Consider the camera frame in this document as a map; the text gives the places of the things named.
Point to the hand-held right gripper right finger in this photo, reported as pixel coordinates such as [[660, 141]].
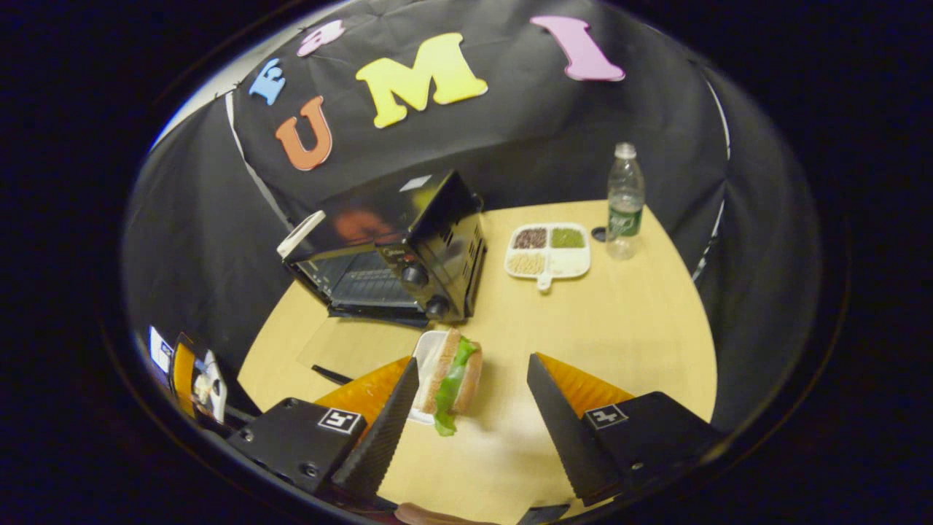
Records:
[[557, 423]]

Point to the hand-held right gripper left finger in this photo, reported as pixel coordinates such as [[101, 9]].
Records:
[[386, 430]]

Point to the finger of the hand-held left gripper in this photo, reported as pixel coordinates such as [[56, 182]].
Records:
[[184, 379], [160, 350]]

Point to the sandwich with green lettuce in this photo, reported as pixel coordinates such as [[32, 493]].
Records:
[[455, 379]]

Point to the black electric oven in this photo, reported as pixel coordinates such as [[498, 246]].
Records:
[[444, 240]]

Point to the white rectangular dish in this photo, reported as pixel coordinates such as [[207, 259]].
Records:
[[426, 364]]

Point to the white divided plate with beans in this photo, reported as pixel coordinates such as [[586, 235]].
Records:
[[568, 261]]

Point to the small dark round cap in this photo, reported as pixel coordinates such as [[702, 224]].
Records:
[[598, 234]]

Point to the clear plastic water bottle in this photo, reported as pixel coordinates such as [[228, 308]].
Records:
[[625, 211]]

